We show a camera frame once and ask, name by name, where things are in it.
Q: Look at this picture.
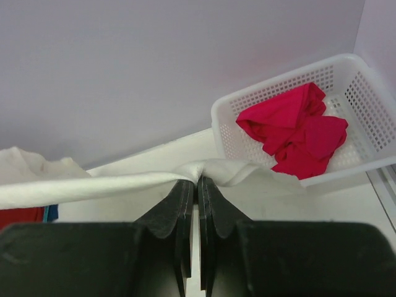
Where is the folded red t shirt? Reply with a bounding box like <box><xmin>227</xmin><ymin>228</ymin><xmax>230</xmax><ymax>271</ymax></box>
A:
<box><xmin>0</xmin><ymin>207</ymin><xmax>45</xmax><ymax>230</ymax></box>

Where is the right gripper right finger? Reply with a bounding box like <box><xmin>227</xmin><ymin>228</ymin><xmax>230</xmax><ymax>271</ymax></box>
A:
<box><xmin>197</xmin><ymin>177</ymin><xmax>395</xmax><ymax>296</ymax></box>

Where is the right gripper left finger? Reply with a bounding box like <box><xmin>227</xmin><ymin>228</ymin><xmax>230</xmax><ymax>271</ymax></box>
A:
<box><xmin>1</xmin><ymin>180</ymin><xmax>194</xmax><ymax>296</ymax></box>

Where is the pink crumpled t shirt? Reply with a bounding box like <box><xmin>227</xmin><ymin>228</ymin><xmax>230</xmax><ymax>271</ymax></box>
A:
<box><xmin>236</xmin><ymin>82</ymin><xmax>348</xmax><ymax>180</ymax></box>

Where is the cream white t shirt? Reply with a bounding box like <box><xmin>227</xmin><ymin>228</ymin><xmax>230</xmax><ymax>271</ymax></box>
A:
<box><xmin>1</xmin><ymin>147</ymin><xmax>301</xmax><ymax>210</ymax></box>

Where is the white plastic basket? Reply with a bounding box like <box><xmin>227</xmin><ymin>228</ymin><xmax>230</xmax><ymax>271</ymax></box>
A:
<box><xmin>211</xmin><ymin>54</ymin><xmax>395</xmax><ymax>187</ymax></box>

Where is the folded blue t shirt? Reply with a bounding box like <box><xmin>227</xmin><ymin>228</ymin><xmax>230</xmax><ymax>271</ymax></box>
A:
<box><xmin>43</xmin><ymin>204</ymin><xmax>59</xmax><ymax>223</ymax></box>

